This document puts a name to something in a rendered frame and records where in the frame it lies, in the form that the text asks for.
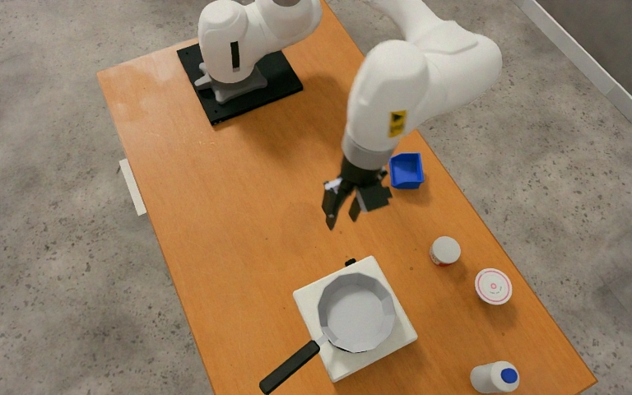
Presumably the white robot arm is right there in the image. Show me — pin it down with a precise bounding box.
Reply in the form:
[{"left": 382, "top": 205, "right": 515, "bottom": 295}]
[{"left": 194, "top": 0, "right": 502, "bottom": 213}]

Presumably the grey frying pan with black handle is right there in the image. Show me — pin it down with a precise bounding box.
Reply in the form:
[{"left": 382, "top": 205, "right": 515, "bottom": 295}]
[{"left": 277, "top": 272, "right": 397, "bottom": 380}]

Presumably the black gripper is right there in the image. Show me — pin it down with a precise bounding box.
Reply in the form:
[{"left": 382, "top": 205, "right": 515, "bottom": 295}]
[{"left": 320, "top": 153, "right": 387, "bottom": 229}]

